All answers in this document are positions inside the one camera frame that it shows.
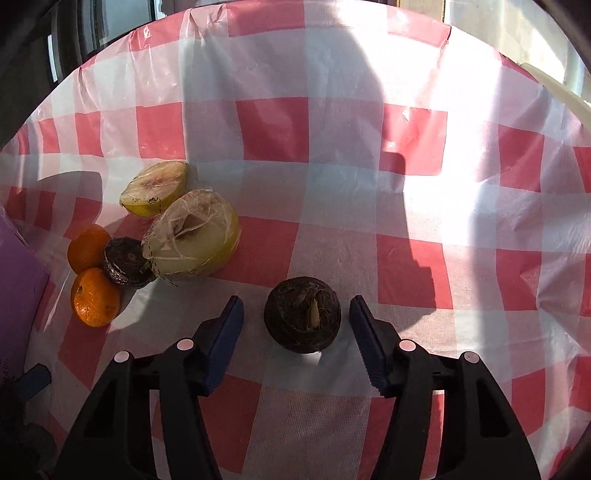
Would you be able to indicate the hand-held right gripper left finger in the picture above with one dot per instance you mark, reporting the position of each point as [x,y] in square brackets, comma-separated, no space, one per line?
[225,344]

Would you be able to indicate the red white checkered tablecloth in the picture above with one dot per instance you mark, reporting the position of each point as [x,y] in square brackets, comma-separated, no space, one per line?
[323,184]

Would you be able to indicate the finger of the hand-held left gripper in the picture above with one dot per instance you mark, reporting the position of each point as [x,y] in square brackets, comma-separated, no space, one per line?
[36,378]

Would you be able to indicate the purple box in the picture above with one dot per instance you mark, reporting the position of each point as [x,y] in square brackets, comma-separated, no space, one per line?
[18,295]

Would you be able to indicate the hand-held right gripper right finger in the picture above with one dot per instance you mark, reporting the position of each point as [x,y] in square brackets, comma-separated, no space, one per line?
[368,344]

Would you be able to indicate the small cut yellow pear half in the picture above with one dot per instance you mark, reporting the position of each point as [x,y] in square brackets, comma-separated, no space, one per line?
[154,187]

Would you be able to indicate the orange tangerine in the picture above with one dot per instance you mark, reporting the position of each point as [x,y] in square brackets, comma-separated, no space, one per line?
[94,297]
[87,248]

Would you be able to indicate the plastic-wrapped cut yellow melon half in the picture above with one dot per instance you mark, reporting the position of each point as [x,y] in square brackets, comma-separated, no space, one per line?
[194,240]

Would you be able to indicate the dark brown water chestnut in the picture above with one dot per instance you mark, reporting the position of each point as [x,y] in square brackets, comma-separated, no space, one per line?
[125,263]
[302,314]

